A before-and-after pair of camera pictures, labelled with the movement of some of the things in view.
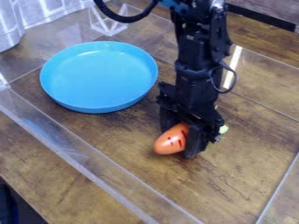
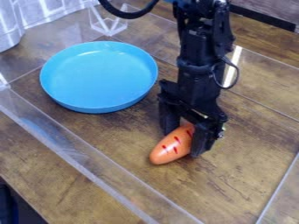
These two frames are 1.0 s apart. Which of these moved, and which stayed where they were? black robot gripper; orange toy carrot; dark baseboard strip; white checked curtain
Moved: orange toy carrot
Stayed: white checked curtain; dark baseboard strip; black robot gripper
